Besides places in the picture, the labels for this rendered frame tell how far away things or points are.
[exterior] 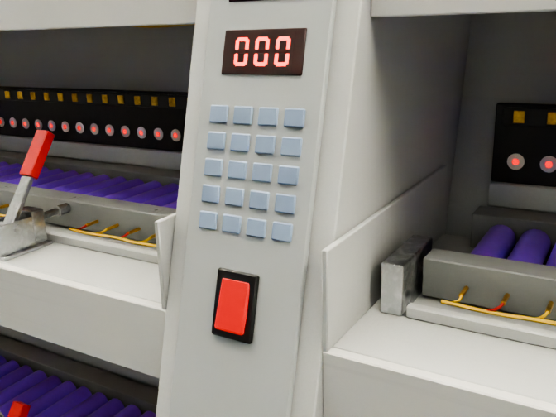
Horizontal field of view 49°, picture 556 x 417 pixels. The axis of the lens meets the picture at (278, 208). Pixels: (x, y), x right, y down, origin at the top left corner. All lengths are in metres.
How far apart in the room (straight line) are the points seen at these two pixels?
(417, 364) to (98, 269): 0.22
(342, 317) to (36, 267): 0.21
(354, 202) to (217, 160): 0.07
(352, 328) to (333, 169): 0.08
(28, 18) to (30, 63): 0.31
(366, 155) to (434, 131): 0.12
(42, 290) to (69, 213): 0.10
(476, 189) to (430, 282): 0.14
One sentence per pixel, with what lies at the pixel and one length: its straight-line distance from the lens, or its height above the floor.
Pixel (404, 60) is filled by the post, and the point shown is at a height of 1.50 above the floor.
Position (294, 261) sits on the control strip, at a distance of 0.29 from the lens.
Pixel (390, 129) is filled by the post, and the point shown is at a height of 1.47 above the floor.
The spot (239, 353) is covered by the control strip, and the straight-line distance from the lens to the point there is 0.31.
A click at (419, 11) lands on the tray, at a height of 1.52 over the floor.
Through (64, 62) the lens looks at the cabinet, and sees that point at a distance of 0.71.
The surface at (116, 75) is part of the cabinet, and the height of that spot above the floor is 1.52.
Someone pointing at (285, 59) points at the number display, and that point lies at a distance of 0.30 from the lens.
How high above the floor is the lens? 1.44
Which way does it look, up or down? 3 degrees down
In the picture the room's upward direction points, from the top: 6 degrees clockwise
